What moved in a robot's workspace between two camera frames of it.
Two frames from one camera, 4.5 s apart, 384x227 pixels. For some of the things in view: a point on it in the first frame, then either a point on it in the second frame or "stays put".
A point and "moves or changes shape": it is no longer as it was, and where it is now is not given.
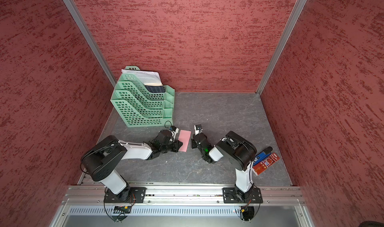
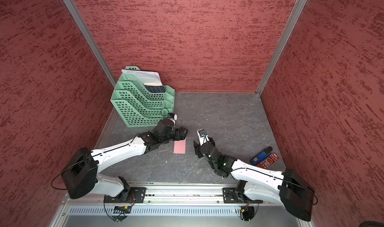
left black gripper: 176,144 -> 183,135
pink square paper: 184,137 moves or changes shape
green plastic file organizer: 138,107 stays put
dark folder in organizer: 155,88 stays put
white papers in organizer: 148,78 stays put
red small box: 260,167 stays put
